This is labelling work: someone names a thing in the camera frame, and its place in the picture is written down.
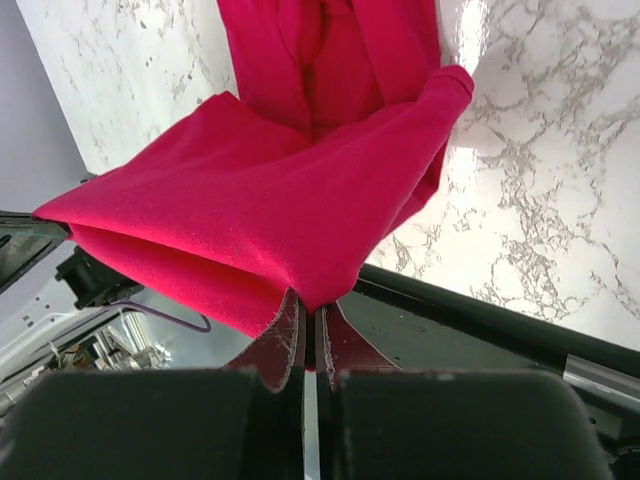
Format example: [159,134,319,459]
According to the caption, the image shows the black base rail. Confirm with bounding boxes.
[340,266,639,479]

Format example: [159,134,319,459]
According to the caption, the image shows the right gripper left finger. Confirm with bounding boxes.
[1,291,306,479]

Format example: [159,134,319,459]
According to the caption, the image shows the red t-shirt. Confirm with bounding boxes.
[36,1,474,336]

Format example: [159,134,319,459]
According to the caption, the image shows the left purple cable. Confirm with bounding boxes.
[107,299,212,333]

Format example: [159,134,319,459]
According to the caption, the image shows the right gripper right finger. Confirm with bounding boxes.
[314,305,611,479]

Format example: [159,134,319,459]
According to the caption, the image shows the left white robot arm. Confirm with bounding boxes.
[1,211,143,378]

